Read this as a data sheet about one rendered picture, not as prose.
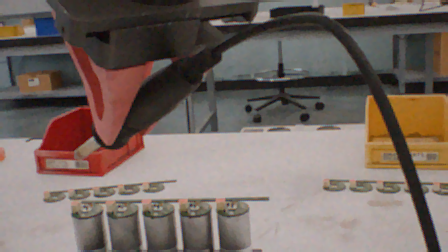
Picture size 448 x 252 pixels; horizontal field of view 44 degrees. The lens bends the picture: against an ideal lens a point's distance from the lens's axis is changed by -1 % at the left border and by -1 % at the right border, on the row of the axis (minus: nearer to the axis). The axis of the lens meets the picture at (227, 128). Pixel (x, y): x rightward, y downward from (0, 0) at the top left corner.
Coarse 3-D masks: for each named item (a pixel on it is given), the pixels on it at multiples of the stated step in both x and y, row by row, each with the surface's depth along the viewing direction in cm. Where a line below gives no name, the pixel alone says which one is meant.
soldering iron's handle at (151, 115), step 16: (208, 48) 24; (176, 64) 25; (192, 64) 25; (208, 64) 24; (144, 80) 28; (160, 80) 26; (176, 80) 25; (192, 80) 26; (144, 96) 28; (160, 96) 27; (176, 96) 26; (128, 112) 29; (144, 112) 28; (160, 112) 28; (128, 128) 31; (144, 128) 30; (112, 144) 33
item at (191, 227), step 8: (192, 208) 41; (208, 216) 41; (184, 224) 41; (192, 224) 40; (200, 224) 40; (208, 224) 41; (184, 232) 41; (192, 232) 40; (200, 232) 40; (208, 232) 41; (184, 240) 41; (192, 240) 41; (200, 240) 41; (208, 240) 41; (184, 248) 41; (192, 248) 41; (200, 248) 41; (208, 248) 41
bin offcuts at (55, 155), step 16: (80, 112) 80; (48, 128) 73; (64, 128) 76; (80, 128) 80; (48, 144) 73; (64, 144) 76; (80, 144) 80; (128, 144) 74; (48, 160) 70; (64, 160) 69; (80, 160) 68; (96, 160) 68; (112, 160) 71
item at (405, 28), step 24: (264, 0) 258; (288, 0) 257; (216, 24) 267; (240, 24) 262; (360, 24) 254; (384, 24) 255; (408, 24) 254; (432, 24) 252; (432, 48) 312; (432, 72) 315; (192, 120) 283; (216, 120) 345
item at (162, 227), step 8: (160, 208) 42; (144, 216) 41; (168, 216) 41; (144, 224) 41; (152, 224) 41; (160, 224) 41; (168, 224) 41; (176, 224) 42; (152, 232) 41; (160, 232) 41; (168, 232) 41; (176, 232) 42; (152, 240) 41; (160, 240) 41; (168, 240) 41; (176, 240) 42; (152, 248) 41; (160, 248) 41; (168, 248) 41; (176, 248) 42
